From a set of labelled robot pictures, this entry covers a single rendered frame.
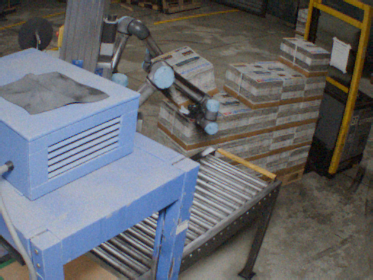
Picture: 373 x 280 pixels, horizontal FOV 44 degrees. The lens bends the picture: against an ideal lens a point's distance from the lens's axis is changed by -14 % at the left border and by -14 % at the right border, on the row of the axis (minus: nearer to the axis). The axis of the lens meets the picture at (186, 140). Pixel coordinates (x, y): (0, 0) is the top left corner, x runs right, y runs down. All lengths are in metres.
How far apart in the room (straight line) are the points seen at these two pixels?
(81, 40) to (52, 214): 1.93
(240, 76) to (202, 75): 0.69
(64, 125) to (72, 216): 0.24
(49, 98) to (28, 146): 0.22
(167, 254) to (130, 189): 0.41
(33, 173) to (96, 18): 1.88
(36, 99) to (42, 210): 0.32
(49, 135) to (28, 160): 0.09
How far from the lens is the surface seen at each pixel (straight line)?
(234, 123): 3.87
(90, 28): 3.12
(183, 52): 3.59
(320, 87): 4.47
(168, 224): 1.74
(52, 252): 1.27
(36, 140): 1.31
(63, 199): 1.42
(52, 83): 1.56
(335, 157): 4.88
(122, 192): 1.47
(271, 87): 3.98
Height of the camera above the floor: 2.37
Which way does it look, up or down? 28 degrees down
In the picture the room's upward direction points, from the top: 9 degrees clockwise
